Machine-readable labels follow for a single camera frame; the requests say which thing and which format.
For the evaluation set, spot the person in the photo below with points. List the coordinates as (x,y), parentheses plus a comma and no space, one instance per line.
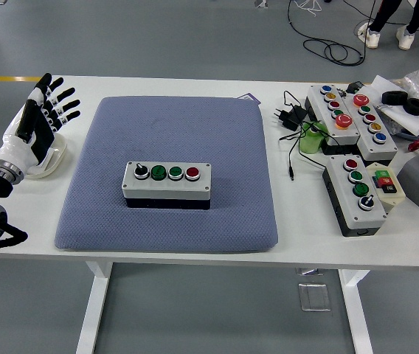
(381,14)

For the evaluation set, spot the green plastic cup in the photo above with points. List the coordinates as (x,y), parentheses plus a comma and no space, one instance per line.
(309,144)

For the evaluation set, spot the grey five-button emergency-stop box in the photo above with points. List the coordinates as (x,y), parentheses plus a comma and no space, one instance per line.
(386,149)
(346,135)

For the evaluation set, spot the grey four-button control box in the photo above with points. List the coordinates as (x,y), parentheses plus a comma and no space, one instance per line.
(372,217)
(194,190)

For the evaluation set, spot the blue-grey padded mat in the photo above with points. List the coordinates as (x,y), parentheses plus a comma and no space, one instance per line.
(202,132)

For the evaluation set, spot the white table leg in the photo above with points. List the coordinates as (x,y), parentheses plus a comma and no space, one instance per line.
(357,324)
(91,313)

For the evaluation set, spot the small metal floor plate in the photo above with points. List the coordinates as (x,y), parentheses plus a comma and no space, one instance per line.
(309,272)

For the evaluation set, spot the red valve knob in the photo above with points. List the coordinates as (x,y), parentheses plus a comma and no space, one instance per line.
(418,143)

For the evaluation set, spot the metal floor outlet plate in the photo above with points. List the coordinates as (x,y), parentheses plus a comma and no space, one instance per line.
(314,296)

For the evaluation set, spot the black power adapter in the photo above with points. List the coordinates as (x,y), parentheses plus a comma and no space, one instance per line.
(290,117)

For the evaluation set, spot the purple-edged card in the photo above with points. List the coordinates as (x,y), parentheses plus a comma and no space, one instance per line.
(250,97)

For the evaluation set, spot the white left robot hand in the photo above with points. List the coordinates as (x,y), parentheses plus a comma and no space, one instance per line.
(17,147)

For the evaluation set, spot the white paper sheet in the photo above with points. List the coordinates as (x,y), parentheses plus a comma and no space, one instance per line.
(379,86)

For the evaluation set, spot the cream three-key switch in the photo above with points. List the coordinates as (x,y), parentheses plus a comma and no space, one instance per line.
(394,197)

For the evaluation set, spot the small black device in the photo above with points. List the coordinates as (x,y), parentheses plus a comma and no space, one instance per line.
(354,87)

